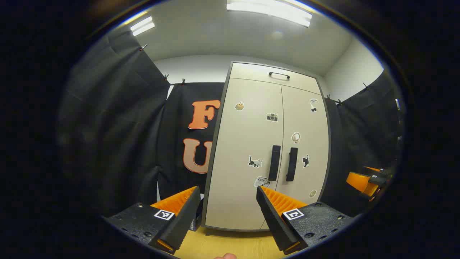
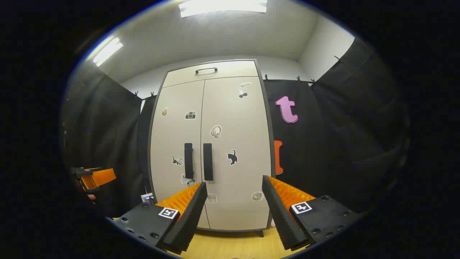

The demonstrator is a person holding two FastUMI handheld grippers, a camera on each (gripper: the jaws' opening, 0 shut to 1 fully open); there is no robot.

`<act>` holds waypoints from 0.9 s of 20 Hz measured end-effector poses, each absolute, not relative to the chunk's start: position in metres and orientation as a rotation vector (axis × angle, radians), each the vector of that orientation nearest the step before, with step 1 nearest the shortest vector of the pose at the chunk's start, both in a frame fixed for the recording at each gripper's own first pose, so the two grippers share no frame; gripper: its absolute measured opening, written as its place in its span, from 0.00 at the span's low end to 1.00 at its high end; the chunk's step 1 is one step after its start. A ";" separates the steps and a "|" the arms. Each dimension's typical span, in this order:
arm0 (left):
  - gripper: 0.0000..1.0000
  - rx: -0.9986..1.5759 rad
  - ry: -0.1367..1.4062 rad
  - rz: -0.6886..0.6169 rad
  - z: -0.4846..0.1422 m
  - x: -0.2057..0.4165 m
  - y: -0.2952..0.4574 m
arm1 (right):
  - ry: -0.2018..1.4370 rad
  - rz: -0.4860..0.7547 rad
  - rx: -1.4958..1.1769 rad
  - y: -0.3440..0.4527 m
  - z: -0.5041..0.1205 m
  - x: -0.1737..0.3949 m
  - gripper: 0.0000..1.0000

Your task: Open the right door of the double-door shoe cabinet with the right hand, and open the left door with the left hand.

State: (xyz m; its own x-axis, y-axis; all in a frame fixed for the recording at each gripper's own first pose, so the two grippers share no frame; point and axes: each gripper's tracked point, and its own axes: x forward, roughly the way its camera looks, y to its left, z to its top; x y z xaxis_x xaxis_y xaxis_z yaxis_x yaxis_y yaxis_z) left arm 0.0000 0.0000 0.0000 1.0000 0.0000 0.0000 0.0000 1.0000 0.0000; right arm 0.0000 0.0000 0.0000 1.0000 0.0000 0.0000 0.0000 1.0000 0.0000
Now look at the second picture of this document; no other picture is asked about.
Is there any black handle of camera-sticker door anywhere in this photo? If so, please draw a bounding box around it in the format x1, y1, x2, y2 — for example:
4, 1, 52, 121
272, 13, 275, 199
184, 143, 194, 180

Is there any wide ceiling light panel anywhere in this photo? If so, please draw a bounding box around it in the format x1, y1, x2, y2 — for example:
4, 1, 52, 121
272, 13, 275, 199
179, 0, 268, 18

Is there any black handle of headphone-sticker door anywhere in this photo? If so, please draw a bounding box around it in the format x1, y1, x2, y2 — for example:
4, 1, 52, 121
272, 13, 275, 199
203, 143, 213, 181

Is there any beige double-door shoe cabinet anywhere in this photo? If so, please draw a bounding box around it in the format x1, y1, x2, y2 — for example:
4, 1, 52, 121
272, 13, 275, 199
147, 59, 276, 238

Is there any narrow ceiling light panel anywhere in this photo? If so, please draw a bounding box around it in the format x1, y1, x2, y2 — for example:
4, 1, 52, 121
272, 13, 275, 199
93, 37, 123, 67

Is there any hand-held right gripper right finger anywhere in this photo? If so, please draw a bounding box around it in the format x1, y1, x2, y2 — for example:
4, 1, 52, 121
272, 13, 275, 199
262, 175, 361, 251

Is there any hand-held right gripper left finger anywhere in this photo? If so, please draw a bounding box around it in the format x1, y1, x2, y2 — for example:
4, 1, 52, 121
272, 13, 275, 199
111, 182, 208, 255

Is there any black backdrop cloth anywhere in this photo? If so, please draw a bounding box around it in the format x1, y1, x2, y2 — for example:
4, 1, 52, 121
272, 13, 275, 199
63, 36, 410, 218

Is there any cabinet door with headphone sticker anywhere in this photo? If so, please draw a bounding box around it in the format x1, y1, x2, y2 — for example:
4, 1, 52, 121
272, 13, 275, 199
201, 76, 272, 231

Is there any cabinet door with camera sticker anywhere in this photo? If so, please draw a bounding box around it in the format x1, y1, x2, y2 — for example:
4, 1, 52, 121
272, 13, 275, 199
149, 80, 211, 230

